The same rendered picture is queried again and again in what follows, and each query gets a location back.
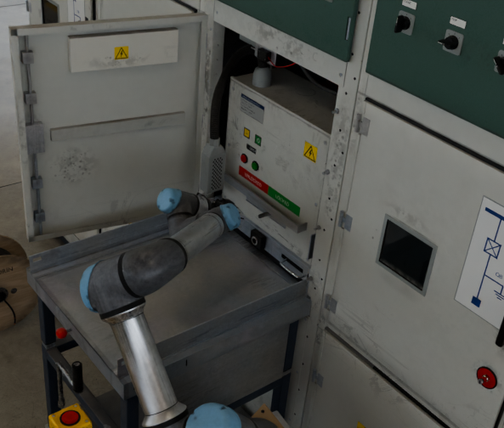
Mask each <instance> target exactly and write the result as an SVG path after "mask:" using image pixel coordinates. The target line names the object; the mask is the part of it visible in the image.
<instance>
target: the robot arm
mask: <svg viewBox="0 0 504 428"><path fill-rule="evenodd" d="M157 207H158V208H159V210H160V211H162V212H163V213H166V214H167V222H168V228H169V234H170V237H166V238H162V239H159V240H158V241H156V242H154V243H152V244H149V245H144V246H140V247H138V248H135V249H131V250H130V251H126V252H123V253H122V254H119V255H116V256H113V257H110V258H108V259H105V260H101V261H98V262H96V263H95V264H94V265H91V266H89V267H88V268H87V269H86V270H85V271H84V272H83V274H82V279H81V281H80V293H81V297H82V301H83V303H84V305H85V306H86V307H87V308H89V310H90V311H91V312H94V313H99V316H100V318H101V320H102V321H104V322H106V323H108V324H109V325H110V326H111V329H112V332H113V334H114V336H115V338H116V343H117V345H118V347H119V349H120V352H121V355H122V358H123V360H124V363H125V365H126V367H127V371H128V373H129V375H130V378H131V381H132V382H133V386H134V389H135V391H136V393H137V396H138V398H139V402H140V404H141V407H142V409H143V411H144V420H143V422H142V426H143V428H278V427H277V426H276V425H275V424H274V423H272V422H271V421H269V420H267V419H263V418H247V417H246V416H244V415H242V414H239V413H237V412H235V411H234V410H233V409H232V408H230V407H228V406H226V405H223V404H219V403H205V404H202V405H201V406H200V407H198V408H196V409H195V410H194V413H193V414H191V415H190V414H189V411H188V409H187V407H186V405H184V404H182V403H180V402H178V400H177V398H176V396H175V393H174V391H173V387H172V385H171V382H170V380H169V378H168V375H167V371H166V370H165V367H164V364H163V362H162V360H161V356H160V354H159V352H158V349H157V347H156V344H155V341H154V338H153V336H152V334H151V332H150V327H149V325H148V323H147V321H146V318H145V315H144V312H143V311H144V306H145V304H146V300H145V298H144V297H145V296H147V295H149V294H151V293H153V292H155V291H157V290H159V289H160V288H161V287H162V286H164V285H165V284H167V283H168V282H169V281H171V280H172V279H173V278H175V277H176V276H177V275H178V274H180V273H181V272H182V271H183V270H184V269H185V268H186V266H187V263H188V261H189V260H190V259H191V258H193V257H194V256H196V255H197V254H198V253H199V252H201V251H202V250H204V249H205V248H206V247H207V246H209V245H210V244H211V243H212V242H213V241H214V240H216V239H217V238H219V237H220V236H221V235H222V234H224V233H226V232H231V231H232V230H233V229H235V228H241V225H240V224H241V221H243V220H244V218H246V216H245V215H244V214H243V212H242V211H241V210H240V209H239V208H238V207H237V206H236V205H235V203H234V202H233V201H231V200H228V199H224V198H222V199H221V200H220V199H216V200H214V201H213V203H212V202H211V201H210V200H209V199H208V198H206V196H205V195H204V194H200V193H197V194H192V193H188V192H185V191H182V190H180V189H173V188H166V189H163V190H162V191H161V192H160V193H159V195H158V197H157Z"/></svg>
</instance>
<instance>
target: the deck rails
mask: <svg viewBox="0 0 504 428"><path fill-rule="evenodd" d="M167 234H169V228H168V222H167V214H166V213H162V214H159V215H156V216H153V217H149V218H146V219H144V220H141V221H137V222H133V223H130V224H128V225H125V226H122V227H119V228H114V229H112V230H109V231H106V232H103V233H101V234H95V235H93V236H90V237H87V238H85V239H79V240H77V241H74V242H71V243H69V244H66V245H62V246H58V247H55V248H53V249H50V250H47V251H43V252H40V253H37V254H34V255H31V256H29V261H30V274H31V275H32V276H33V278H34V279H39V278H41V277H44V276H46V275H49V274H51V273H56V272H58V271H61V270H64V269H67V268H71V267H74V266H76V265H79V264H82V263H84V262H89V261H92V260H94V259H97V258H99V257H102V256H106V255H109V254H111V253H114V252H117V251H121V250H124V249H127V248H129V247H132V246H135V245H139V244H142V243H144V242H147V241H150V240H152V239H156V238H159V237H161V236H164V235H167ZM37 257H41V258H42V259H41V260H38V261H35V262H34V261H33V259H34V258H37ZM306 285H307V281H306V279H304V280H302V281H299V282H297V283H295V284H292V285H290V286H287V287H286V288H284V289H281V290H278V291H276V292H274V293H271V294H269V295H267V296H264V297H262V298H259V299H257V300H256V301H252V302H250V303H247V304H246V305H244V306H241V307H238V308H236V309H234V310H232V311H229V312H227V313H224V314H222V315H220V316H217V317H216V318H212V319H210V320H208V321H206V322H204V323H202V324H198V325H196V326H194V327H192V328H190V329H187V330H185V331H182V332H180V333H178V334H176V335H172V336H170V337H168V338H166V339H164V340H162V341H158V342H157V343H156V347H157V349H158V352H159V354H160V356H161V360H164V359H167V358H170V357H171V356H174V355H176V354H178V353H180V352H183V351H185V350H187V349H190V348H191V347H193V346H197V345H199V344H201V343H202V342H205V341H208V340H210V339H212V338H214V337H216V336H218V335H221V334H223V333H225V332H228V331H230V330H232V329H235V328H237V327H239V326H241V325H243V324H246V323H248V322H251V321H253V320H254V319H256V318H260V317H262V316H263V315H266V314H268V313H271V312H273V311H275V310H277V309H279V308H282V307H284V306H286V305H289V304H291V303H293V302H295V301H298V300H300V299H302V298H304V297H306V295H305V291H306ZM123 361H124V360H123V358H118V359H117V368H116V369H113V370H112V372H113V373H114V375H115V376H116V377H117V378H118V380H120V379H122V378H124V377H126V376H129V373H128V371H127V367H126V365H125V364H123V365H122V362H123Z"/></svg>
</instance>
